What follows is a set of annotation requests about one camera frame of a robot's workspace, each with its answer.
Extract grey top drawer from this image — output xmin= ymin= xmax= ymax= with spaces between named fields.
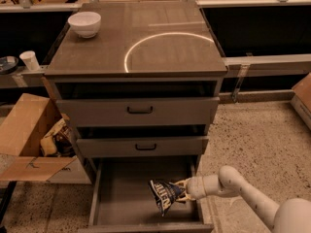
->
xmin=56 ymin=97 xmax=220 ymax=127

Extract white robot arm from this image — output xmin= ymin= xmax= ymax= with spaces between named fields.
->
xmin=177 ymin=165 xmax=311 ymax=233

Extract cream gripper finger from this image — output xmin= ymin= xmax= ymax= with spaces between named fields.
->
xmin=176 ymin=193 xmax=193 ymax=202
xmin=175 ymin=179 xmax=190 ymax=187

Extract grey open bottom drawer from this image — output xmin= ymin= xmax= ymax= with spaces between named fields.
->
xmin=78 ymin=155 xmax=213 ymax=233

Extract grey drawer cabinet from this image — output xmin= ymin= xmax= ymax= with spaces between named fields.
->
xmin=44 ymin=0 xmax=228 ymax=233

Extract snack bags in box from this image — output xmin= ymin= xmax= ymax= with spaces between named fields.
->
xmin=40 ymin=118 xmax=75 ymax=157

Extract dark round dish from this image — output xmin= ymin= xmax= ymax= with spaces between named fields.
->
xmin=0 ymin=56 xmax=18 ymax=75

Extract blue chip bag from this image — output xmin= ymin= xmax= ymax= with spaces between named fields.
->
xmin=149 ymin=180 xmax=186 ymax=216

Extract clear bracket on shelf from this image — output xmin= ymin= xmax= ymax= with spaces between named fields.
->
xmin=231 ymin=64 xmax=251 ymax=103

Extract cardboard box at right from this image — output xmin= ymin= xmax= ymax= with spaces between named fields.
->
xmin=291 ymin=73 xmax=311 ymax=130

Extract grey middle drawer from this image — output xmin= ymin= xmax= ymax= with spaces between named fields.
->
xmin=77 ymin=136 xmax=208 ymax=158

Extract open cardboard box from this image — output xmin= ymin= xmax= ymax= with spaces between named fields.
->
xmin=0 ymin=93 xmax=90 ymax=184

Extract white paper cup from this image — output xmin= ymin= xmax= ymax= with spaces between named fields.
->
xmin=19 ymin=50 xmax=40 ymax=71

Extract white ceramic bowl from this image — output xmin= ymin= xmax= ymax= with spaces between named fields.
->
xmin=68 ymin=12 xmax=101 ymax=38

